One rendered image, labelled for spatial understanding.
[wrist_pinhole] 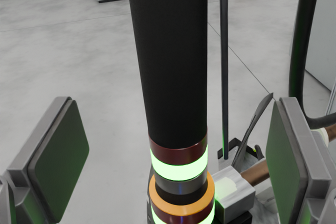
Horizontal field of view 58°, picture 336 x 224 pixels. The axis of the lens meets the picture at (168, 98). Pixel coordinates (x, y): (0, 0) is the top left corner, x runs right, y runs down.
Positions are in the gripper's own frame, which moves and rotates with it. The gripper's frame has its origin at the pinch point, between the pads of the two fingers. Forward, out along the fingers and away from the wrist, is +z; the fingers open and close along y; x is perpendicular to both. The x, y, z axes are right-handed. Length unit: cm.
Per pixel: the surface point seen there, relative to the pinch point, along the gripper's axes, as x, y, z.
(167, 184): -6.1, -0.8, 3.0
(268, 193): -51, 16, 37
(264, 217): -54, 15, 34
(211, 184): -8.0, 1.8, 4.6
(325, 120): -8.8, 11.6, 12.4
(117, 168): -165, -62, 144
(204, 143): -3.5, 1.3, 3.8
